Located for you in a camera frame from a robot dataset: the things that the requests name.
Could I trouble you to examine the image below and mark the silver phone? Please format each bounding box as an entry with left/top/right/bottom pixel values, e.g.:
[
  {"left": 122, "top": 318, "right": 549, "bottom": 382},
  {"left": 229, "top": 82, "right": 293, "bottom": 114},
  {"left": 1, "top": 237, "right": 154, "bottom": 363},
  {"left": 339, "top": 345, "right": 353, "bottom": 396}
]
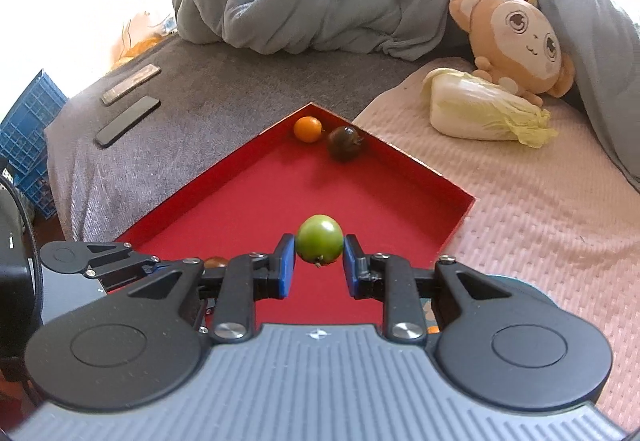
[{"left": 100, "top": 64, "right": 162, "bottom": 106}]

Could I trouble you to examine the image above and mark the orange cloth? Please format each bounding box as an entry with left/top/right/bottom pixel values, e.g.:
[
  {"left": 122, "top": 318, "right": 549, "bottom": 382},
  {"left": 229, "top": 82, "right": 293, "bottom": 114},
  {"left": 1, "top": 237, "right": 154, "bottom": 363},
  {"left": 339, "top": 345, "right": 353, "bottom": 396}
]
[{"left": 112, "top": 11, "right": 176, "bottom": 69}]

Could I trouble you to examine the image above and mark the grey bed sheet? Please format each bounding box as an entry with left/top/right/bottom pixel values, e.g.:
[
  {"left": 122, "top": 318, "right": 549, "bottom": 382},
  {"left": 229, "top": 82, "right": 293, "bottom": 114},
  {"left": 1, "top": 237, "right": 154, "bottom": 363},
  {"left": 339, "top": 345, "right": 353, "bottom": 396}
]
[{"left": 44, "top": 37, "right": 431, "bottom": 247}]

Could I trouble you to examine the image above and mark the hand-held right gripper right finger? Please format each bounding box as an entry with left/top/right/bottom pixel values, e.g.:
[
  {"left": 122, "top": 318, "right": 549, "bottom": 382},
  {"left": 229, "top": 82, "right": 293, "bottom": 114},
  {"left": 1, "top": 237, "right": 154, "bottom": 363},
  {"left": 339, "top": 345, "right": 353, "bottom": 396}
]
[{"left": 342, "top": 233, "right": 516, "bottom": 342}]

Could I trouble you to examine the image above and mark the pink bed cover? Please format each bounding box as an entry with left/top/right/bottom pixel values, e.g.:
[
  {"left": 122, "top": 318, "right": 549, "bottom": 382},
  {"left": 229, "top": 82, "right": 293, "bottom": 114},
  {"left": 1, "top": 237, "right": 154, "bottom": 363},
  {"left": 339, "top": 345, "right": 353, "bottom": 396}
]
[{"left": 352, "top": 56, "right": 640, "bottom": 372}]

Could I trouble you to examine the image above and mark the green tomato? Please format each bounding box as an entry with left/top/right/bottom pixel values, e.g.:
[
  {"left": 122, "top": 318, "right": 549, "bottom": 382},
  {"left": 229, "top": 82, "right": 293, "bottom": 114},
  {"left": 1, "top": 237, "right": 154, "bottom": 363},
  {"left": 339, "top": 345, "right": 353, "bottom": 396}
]
[{"left": 296, "top": 215, "right": 345, "bottom": 266}]

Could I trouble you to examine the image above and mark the orange cherry tomato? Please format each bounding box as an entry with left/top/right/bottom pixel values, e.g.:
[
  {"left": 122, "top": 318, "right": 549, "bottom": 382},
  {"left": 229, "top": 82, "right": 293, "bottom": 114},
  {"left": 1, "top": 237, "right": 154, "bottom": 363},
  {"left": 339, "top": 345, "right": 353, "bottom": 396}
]
[{"left": 293, "top": 116, "right": 323, "bottom": 143}]

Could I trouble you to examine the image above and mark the monkey plush toy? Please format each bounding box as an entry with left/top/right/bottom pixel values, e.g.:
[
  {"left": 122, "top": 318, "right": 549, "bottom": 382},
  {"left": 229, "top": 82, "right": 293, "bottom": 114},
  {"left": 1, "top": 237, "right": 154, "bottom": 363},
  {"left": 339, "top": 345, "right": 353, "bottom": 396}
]
[{"left": 448, "top": 0, "right": 576, "bottom": 108}]

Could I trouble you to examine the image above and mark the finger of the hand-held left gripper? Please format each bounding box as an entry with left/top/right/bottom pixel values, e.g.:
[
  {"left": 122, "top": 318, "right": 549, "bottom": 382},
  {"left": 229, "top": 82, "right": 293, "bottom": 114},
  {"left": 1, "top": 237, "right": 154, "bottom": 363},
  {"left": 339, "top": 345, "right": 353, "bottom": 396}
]
[{"left": 85, "top": 242, "right": 163, "bottom": 294}]

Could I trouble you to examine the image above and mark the napa cabbage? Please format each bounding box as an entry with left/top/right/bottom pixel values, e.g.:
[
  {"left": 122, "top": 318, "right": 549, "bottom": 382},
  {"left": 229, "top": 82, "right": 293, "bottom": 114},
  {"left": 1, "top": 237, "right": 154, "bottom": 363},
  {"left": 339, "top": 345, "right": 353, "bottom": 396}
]
[{"left": 422, "top": 67, "right": 558, "bottom": 149}]

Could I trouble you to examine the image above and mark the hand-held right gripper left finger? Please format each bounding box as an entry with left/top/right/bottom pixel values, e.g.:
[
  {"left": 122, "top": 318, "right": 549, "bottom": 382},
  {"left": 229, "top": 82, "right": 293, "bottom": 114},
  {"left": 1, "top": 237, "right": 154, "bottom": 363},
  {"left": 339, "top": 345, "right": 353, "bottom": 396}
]
[{"left": 129, "top": 233, "right": 296, "bottom": 342}]

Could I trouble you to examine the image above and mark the black phone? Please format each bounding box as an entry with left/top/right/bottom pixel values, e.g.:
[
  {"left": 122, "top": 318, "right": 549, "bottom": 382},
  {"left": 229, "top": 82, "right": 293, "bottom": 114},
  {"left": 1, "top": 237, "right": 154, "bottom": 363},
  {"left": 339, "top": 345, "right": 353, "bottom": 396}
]
[{"left": 95, "top": 96, "right": 162, "bottom": 148}]

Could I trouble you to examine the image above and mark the red tray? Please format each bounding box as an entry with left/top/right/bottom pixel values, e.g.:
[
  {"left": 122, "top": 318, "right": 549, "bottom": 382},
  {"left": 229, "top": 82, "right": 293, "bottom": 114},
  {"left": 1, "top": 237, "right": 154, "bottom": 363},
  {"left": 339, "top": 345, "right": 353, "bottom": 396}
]
[{"left": 114, "top": 102, "right": 476, "bottom": 327}]

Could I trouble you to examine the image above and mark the blue plastic crate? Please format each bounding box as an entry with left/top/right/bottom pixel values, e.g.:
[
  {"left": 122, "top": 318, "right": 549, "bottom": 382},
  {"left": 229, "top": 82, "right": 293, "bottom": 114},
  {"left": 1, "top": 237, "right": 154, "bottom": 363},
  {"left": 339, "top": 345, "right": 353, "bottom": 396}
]
[{"left": 0, "top": 69, "right": 68, "bottom": 222}]

